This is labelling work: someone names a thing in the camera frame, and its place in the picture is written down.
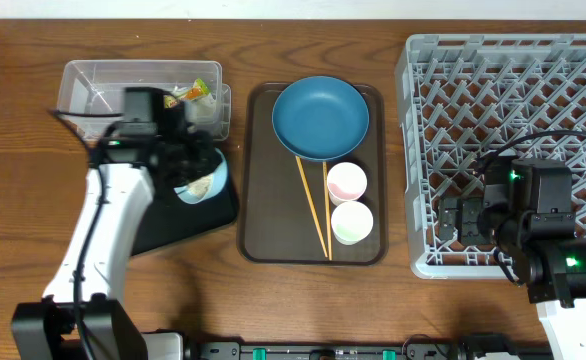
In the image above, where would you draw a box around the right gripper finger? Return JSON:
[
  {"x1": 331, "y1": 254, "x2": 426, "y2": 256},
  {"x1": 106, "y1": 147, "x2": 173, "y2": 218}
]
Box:
[
  {"x1": 460, "y1": 197, "x2": 484, "y2": 244},
  {"x1": 438, "y1": 196, "x2": 460, "y2": 242}
]

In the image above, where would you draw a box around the light blue bowl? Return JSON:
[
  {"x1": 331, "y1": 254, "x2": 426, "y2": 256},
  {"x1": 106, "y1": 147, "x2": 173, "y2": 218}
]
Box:
[{"x1": 174, "y1": 149, "x2": 229, "y2": 205}]

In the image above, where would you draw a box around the white napkin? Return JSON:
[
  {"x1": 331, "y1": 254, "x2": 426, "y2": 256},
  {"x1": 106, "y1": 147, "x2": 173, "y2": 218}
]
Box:
[{"x1": 186, "y1": 94, "x2": 217, "y2": 125}]

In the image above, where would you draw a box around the yellow green snack wrapper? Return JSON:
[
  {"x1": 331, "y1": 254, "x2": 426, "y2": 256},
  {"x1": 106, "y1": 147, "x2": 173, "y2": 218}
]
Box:
[{"x1": 164, "y1": 78, "x2": 215, "y2": 108}]

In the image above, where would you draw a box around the pale green plastic cup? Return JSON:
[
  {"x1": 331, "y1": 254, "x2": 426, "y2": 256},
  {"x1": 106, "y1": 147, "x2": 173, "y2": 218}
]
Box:
[{"x1": 331, "y1": 201, "x2": 374, "y2": 245}]

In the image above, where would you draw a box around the pink plastic cup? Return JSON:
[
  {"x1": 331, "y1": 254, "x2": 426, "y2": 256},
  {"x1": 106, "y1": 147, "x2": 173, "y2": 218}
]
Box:
[{"x1": 327, "y1": 162, "x2": 368, "y2": 206}]

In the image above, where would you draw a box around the rice pile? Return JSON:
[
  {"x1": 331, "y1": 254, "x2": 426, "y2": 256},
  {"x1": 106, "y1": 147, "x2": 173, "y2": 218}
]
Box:
[{"x1": 186, "y1": 174, "x2": 214, "y2": 198}]

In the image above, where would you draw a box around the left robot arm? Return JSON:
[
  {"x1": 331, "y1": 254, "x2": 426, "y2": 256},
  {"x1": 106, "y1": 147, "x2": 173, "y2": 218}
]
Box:
[{"x1": 11, "y1": 87, "x2": 222, "y2": 359}]

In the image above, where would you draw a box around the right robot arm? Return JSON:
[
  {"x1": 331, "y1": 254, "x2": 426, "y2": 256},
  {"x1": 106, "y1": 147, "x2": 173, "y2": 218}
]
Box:
[{"x1": 438, "y1": 156, "x2": 586, "y2": 359}]

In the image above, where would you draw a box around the grey dishwasher rack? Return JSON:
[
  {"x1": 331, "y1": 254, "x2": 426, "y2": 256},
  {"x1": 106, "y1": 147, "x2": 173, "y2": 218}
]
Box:
[{"x1": 395, "y1": 34, "x2": 586, "y2": 279}]

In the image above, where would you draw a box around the clear plastic waste bin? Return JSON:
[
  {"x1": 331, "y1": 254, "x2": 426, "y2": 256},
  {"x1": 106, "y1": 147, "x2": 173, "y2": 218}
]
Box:
[{"x1": 57, "y1": 59, "x2": 231, "y2": 141}]

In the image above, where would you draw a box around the black plastic tray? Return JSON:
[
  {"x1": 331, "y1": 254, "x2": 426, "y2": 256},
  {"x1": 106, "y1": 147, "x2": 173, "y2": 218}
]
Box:
[{"x1": 131, "y1": 174, "x2": 239, "y2": 256}]

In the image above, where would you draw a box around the left wooden chopstick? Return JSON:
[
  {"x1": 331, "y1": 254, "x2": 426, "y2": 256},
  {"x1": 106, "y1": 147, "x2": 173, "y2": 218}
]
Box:
[{"x1": 295, "y1": 155, "x2": 329, "y2": 259}]

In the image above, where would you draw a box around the wooden chopstick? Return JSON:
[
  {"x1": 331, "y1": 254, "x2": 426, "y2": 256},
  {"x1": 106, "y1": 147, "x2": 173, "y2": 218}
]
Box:
[
  {"x1": 295, "y1": 155, "x2": 329, "y2": 259},
  {"x1": 322, "y1": 162, "x2": 333, "y2": 261}
]

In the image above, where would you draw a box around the brown serving tray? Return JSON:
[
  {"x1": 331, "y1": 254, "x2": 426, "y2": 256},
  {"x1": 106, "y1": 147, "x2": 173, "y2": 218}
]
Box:
[{"x1": 237, "y1": 83, "x2": 388, "y2": 266}]

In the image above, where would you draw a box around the right wooden chopstick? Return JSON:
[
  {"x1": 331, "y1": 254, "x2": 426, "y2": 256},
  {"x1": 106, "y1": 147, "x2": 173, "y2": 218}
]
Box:
[{"x1": 322, "y1": 162, "x2": 333, "y2": 261}]

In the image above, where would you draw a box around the dark blue plate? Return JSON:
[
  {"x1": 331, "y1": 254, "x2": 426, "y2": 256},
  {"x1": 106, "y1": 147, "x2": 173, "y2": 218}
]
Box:
[{"x1": 272, "y1": 76, "x2": 370, "y2": 162}]

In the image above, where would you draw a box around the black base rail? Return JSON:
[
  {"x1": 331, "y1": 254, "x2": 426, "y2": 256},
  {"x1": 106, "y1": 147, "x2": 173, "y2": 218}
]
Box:
[{"x1": 142, "y1": 340, "x2": 574, "y2": 360}]

